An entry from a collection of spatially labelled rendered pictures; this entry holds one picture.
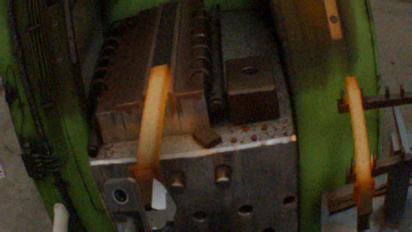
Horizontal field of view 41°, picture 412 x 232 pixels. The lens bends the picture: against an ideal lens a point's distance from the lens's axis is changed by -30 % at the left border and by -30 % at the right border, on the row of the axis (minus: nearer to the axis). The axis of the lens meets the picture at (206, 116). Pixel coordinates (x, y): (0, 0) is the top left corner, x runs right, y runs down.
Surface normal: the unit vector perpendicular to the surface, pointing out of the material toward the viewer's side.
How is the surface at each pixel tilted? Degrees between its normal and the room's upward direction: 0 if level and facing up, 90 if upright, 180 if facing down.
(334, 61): 90
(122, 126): 90
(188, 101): 90
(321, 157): 90
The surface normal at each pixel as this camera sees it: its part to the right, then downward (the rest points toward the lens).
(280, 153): 0.00, 0.55
